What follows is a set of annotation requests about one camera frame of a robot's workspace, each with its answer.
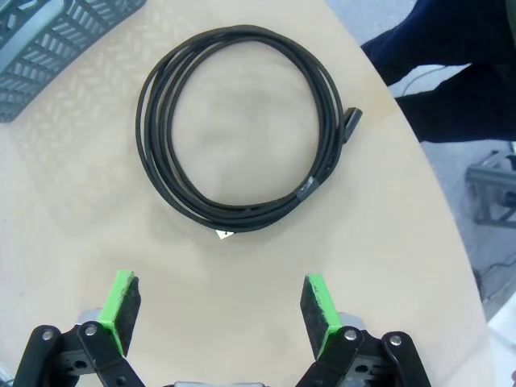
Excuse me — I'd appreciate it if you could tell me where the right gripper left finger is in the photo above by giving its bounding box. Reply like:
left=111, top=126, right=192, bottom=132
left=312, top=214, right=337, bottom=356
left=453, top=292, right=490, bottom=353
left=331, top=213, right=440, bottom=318
left=14, top=270, right=148, bottom=387

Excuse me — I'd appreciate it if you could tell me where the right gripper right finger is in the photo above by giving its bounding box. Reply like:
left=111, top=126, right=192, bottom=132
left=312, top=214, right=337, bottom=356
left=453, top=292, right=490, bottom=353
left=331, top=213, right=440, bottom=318
left=296, top=273, right=432, bottom=387

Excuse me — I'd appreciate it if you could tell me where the grey plastic woven basket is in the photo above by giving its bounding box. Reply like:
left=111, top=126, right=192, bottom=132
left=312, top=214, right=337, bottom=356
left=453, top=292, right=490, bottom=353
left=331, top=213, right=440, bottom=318
left=0, top=0, right=147, bottom=124

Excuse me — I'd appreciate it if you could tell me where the person in dark green shirt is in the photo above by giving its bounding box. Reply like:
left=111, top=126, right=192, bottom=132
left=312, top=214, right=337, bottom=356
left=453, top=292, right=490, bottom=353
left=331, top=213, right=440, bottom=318
left=360, top=0, right=516, bottom=144

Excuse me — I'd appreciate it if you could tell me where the thin black cable white tag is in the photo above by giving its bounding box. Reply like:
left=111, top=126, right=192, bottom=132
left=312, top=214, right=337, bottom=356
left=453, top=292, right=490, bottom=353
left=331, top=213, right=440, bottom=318
left=135, top=24, right=364, bottom=243

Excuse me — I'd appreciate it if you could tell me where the aluminium profile floor frame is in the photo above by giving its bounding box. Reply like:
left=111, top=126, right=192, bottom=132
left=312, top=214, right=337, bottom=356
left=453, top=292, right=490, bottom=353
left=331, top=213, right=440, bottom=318
left=465, top=149, right=516, bottom=225

